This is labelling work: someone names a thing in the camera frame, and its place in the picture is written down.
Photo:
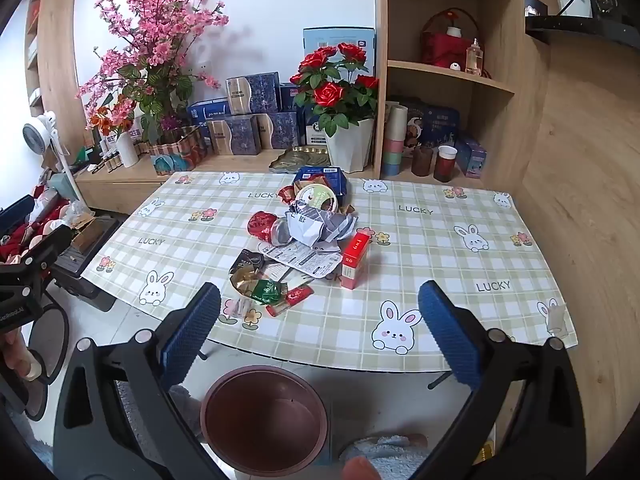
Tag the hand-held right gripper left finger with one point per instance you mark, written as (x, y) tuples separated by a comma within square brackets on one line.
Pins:
[(190, 330)]

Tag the small light blue box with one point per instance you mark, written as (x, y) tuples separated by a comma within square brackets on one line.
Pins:
[(471, 156)]

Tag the brown plastic trash bin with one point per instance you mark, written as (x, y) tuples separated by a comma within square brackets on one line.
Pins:
[(265, 420)]

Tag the blue white label carton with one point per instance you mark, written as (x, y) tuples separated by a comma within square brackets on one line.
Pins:
[(290, 97)]

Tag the red rose plant white pot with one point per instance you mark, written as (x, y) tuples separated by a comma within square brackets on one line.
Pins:
[(350, 145)]

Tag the pink blossom plant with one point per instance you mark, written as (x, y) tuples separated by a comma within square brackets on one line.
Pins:
[(150, 35)]

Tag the stack of pastel cups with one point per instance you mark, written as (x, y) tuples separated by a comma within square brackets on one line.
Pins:
[(394, 140)]

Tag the yellow packet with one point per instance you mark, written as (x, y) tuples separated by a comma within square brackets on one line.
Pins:
[(484, 456)]

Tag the large light blue box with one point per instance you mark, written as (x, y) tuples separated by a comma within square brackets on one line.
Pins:
[(330, 40)]

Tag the red basket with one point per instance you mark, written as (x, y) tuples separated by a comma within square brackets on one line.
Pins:
[(445, 47)]

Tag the person's left hand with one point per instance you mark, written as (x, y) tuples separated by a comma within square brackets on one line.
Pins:
[(17, 355)]

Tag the dark blue illustrated tin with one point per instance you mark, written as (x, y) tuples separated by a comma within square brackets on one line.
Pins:
[(435, 120)]

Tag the teal wavy planter box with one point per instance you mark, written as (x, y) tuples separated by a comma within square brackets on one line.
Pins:
[(175, 157)]

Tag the white desk fan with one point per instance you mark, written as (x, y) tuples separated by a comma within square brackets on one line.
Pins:
[(39, 132)]

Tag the gold foil wrapper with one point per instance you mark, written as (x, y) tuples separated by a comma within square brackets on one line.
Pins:
[(244, 282)]

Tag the red foil packet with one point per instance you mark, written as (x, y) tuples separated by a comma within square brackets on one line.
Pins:
[(261, 225)]

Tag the flat dark blue box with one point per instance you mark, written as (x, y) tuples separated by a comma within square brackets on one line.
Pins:
[(325, 175)]

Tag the red cup white rim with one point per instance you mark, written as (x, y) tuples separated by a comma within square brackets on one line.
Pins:
[(445, 165)]

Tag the low wooden cabinet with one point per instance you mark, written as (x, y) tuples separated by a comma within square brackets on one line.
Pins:
[(125, 190)]

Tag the fuzzy blue clothing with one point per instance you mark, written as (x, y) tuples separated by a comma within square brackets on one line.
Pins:
[(390, 452)]

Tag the blue gold patterned gift box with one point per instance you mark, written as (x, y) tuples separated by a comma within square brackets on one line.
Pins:
[(240, 135), (257, 92), (282, 130)]

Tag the small red carton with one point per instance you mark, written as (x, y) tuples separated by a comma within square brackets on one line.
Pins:
[(356, 265)]

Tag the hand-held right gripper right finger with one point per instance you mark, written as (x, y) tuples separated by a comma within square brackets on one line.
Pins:
[(450, 330)]

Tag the dark brown packet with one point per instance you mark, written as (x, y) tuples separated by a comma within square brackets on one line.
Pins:
[(246, 261)]

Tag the pile of red clutter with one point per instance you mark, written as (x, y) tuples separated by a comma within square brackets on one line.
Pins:
[(20, 235)]

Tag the clear plastic wrapper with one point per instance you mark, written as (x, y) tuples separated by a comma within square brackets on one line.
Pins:
[(237, 309)]

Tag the brown cup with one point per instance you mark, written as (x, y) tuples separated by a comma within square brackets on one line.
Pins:
[(422, 162)]

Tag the round green yogurt tub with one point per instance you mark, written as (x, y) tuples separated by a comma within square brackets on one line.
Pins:
[(315, 196)]

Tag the red gold wrapper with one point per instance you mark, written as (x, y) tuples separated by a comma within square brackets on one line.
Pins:
[(286, 194)]

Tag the black counter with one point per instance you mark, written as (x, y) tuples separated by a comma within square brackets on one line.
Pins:
[(575, 27)]

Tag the orange flowers in white vase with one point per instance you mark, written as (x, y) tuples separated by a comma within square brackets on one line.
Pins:
[(127, 150)]

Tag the clear perfume bottle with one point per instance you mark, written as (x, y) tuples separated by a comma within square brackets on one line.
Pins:
[(474, 60)]

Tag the green snack packet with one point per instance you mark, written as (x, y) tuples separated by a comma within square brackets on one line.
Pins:
[(268, 291)]

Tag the gold leaf tray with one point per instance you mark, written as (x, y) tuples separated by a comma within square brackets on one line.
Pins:
[(300, 160)]

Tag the row of small bottles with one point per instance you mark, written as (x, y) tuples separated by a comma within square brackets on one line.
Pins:
[(107, 162)]

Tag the plain blue carton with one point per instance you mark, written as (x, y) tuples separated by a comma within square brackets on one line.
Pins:
[(205, 110)]

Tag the wooden shelf unit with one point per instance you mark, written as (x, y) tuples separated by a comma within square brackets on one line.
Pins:
[(505, 125)]

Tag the checked rabbit print tablecloth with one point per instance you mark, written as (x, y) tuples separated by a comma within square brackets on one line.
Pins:
[(425, 240)]

